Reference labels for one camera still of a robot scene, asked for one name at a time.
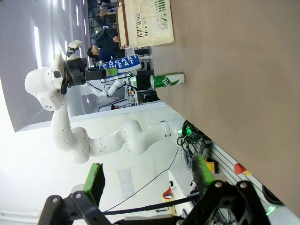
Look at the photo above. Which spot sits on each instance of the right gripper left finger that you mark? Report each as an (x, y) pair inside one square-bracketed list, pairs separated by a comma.
[(93, 182)]

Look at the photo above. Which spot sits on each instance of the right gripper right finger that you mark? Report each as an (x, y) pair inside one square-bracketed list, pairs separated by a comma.
[(204, 178)]

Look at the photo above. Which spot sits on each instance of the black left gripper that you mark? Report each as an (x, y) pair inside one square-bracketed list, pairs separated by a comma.
[(76, 72)]

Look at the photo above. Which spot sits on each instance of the blue Pocari Sweat can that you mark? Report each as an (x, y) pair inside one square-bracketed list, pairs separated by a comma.
[(122, 62)]

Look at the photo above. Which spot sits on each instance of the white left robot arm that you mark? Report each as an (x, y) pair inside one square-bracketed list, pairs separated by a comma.
[(105, 145)]

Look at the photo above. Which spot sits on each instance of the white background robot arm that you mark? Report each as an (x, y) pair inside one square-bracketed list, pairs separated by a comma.
[(110, 90)]

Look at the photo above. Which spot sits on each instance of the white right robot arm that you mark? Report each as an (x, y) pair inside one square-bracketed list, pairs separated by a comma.
[(286, 215)]

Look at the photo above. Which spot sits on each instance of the cream shopping basket brown rim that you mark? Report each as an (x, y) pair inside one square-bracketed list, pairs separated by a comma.
[(150, 23)]

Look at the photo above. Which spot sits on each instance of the red yellow emergency stop button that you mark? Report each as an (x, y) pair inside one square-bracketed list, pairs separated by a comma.
[(240, 168), (211, 165)]

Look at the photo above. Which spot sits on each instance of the person in blue top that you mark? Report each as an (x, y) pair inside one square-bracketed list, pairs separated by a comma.
[(105, 55)]

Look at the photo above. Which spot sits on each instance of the grey ribbed aluminium panel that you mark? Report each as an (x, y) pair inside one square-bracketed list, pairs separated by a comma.
[(225, 161)]

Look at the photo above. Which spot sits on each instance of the person in dark jacket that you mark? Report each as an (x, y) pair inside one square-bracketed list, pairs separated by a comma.
[(105, 38)]

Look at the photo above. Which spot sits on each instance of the red yellow tape roll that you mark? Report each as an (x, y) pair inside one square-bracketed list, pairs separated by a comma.
[(168, 194)]

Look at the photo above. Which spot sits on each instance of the green drink can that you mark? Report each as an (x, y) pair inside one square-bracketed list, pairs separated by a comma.
[(167, 80)]

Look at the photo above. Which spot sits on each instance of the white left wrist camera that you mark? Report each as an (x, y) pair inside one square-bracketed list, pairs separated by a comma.
[(75, 44)]

